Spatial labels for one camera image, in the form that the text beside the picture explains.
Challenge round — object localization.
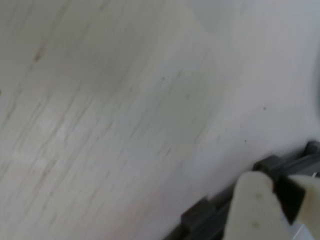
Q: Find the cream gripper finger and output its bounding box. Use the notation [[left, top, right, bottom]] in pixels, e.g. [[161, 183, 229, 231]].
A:
[[223, 170, 294, 240], [287, 174, 320, 219]]

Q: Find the grey circular toy train track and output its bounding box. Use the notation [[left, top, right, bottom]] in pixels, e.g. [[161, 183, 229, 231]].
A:
[[163, 140, 320, 240]]

